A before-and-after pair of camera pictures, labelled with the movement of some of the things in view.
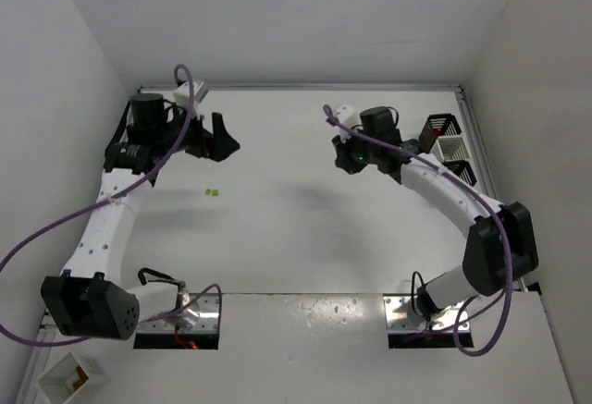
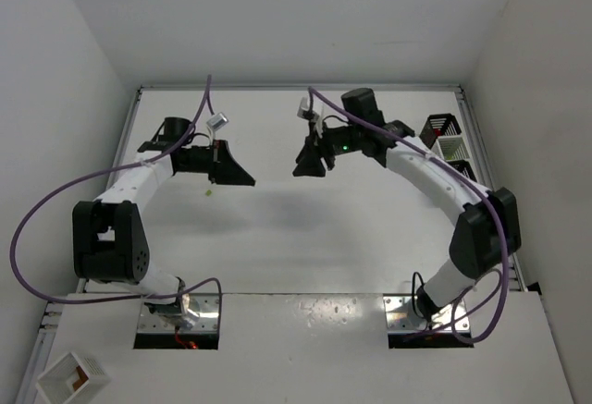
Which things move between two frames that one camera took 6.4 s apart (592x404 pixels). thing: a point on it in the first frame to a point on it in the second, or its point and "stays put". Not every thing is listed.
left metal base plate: x=207 y=305 stays put
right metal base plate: x=401 y=313 stays put
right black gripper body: x=345 y=159 to x=322 y=143
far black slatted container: x=437 y=125 stays put
